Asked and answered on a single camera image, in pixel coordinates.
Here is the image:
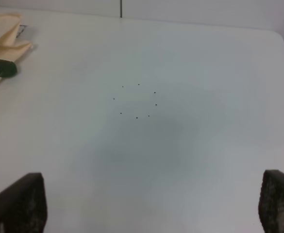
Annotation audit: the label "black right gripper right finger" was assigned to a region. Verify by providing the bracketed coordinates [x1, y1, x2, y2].
[258, 170, 284, 233]

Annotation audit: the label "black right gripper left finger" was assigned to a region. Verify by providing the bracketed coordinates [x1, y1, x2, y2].
[0, 173, 46, 233]

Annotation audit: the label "cream linen bag green handles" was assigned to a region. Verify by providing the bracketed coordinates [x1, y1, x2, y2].
[0, 13, 33, 82]

